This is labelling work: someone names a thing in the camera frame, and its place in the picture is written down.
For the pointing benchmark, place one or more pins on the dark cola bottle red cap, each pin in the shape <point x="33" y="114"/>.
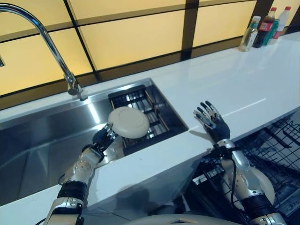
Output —
<point x="263" y="29"/>

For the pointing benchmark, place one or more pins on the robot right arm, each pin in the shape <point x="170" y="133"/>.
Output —
<point x="243" y="185"/>

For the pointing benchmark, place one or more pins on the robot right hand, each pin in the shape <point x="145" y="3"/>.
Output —
<point x="216" y="124"/>

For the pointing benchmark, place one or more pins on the clear bottle with red cap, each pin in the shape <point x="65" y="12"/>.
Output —
<point x="279" y="24"/>

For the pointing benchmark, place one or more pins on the clear bottle with white cap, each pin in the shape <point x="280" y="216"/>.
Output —
<point x="249" y="35"/>

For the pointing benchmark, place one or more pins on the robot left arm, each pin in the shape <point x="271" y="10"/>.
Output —
<point x="73" y="182"/>

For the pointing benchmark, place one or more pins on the cream round plate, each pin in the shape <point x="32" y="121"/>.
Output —
<point x="128" y="122"/>

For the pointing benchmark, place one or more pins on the stainless steel sink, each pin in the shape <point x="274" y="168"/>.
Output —
<point x="70" y="131"/>

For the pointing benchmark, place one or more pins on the green bottle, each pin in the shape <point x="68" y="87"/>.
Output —
<point x="270" y="32"/>

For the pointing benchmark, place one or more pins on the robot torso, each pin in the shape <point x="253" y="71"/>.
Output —
<point x="185" y="219"/>

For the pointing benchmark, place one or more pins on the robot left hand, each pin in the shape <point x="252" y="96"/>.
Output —
<point x="101" y="136"/>

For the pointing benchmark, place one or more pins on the chrome gooseneck faucet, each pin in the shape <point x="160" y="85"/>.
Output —
<point x="47" y="44"/>

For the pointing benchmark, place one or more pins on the black sink drying rack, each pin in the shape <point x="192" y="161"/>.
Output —
<point x="143" y="110"/>

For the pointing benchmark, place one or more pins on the cream plate in dishwasher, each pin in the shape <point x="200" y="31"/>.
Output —
<point x="266" y="185"/>

